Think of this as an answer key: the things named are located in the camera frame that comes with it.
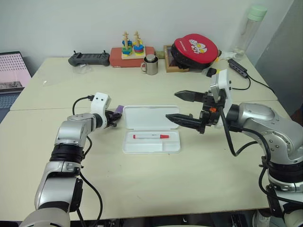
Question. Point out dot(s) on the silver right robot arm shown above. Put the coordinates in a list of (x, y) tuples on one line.
[(260, 118)]

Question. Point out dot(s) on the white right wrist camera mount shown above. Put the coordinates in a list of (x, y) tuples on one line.
[(222, 80)]

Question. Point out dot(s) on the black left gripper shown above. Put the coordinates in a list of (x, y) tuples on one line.
[(109, 118)]

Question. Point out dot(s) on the red black cartoon case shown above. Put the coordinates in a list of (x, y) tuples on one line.
[(196, 47)]

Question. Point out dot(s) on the wooden framed box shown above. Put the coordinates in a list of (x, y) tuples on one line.
[(169, 61)]

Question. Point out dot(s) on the olive green small object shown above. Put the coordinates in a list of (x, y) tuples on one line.
[(160, 55)]

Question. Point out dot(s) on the clear plastic wrapper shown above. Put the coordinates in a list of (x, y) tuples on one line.
[(46, 82), (82, 69)]

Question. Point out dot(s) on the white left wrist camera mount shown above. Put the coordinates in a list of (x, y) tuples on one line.
[(100, 101)]

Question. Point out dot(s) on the small black object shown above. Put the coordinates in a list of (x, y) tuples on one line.
[(211, 72)]

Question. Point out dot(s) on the black remote controller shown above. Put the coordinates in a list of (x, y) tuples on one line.
[(90, 59)]

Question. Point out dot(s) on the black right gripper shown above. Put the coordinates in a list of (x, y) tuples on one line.
[(209, 113)]

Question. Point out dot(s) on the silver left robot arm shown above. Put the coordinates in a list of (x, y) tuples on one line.
[(71, 127)]

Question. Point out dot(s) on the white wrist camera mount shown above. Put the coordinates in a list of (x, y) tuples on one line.
[(222, 80), (100, 101)]

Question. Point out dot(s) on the crumpled white tissue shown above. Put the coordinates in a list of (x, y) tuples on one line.
[(228, 55)]

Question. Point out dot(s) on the red rectangular box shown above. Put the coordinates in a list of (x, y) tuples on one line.
[(116, 58)]

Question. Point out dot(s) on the black usb hub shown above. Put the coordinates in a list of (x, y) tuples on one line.
[(237, 67)]

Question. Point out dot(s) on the white plastic pencil case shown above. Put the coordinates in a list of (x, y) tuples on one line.
[(151, 118)]

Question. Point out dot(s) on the red marker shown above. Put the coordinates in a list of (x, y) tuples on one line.
[(151, 136)]

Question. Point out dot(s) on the clear bottle with green lid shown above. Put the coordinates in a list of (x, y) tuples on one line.
[(248, 30)]

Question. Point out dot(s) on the purple marker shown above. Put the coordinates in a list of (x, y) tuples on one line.
[(120, 109)]

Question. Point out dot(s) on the open laptop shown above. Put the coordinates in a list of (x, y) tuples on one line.
[(11, 71)]

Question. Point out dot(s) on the stainless steel mug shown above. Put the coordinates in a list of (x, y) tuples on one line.
[(151, 65)]

